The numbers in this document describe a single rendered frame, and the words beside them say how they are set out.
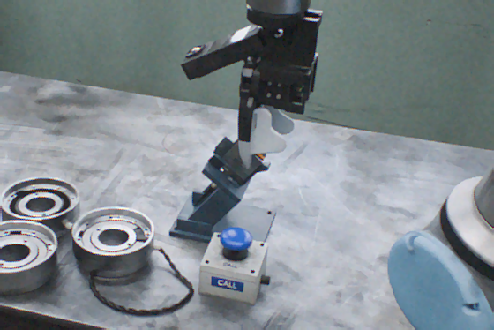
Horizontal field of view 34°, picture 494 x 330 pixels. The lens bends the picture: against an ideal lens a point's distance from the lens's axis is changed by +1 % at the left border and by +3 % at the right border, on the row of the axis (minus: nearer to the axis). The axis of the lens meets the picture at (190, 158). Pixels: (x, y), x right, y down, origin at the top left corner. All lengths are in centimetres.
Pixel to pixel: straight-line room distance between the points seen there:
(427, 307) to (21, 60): 233
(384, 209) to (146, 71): 168
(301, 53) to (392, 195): 35
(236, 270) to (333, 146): 44
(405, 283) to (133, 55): 206
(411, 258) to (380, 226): 39
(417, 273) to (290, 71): 30
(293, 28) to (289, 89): 7
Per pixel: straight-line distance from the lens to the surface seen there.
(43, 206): 112
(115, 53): 276
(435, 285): 75
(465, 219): 73
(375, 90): 260
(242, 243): 95
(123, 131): 132
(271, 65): 95
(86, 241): 102
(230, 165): 104
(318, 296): 100
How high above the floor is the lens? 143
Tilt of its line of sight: 30 degrees down
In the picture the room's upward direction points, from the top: 3 degrees clockwise
